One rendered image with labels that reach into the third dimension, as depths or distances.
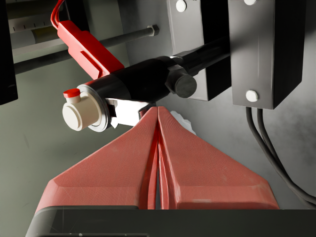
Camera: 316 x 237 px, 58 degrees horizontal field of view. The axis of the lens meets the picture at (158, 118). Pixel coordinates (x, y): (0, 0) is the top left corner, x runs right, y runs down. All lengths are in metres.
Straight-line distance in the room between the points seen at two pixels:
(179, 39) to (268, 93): 0.10
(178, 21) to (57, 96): 0.26
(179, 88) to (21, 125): 0.32
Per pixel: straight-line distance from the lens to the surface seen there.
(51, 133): 0.48
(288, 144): 0.44
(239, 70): 0.26
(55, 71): 0.47
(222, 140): 0.49
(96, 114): 0.15
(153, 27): 0.49
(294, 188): 0.23
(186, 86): 0.17
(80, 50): 0.19
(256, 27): 0.24
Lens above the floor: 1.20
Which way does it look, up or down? 42 degrees down
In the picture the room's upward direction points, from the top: 121 degrees counter-clockwise
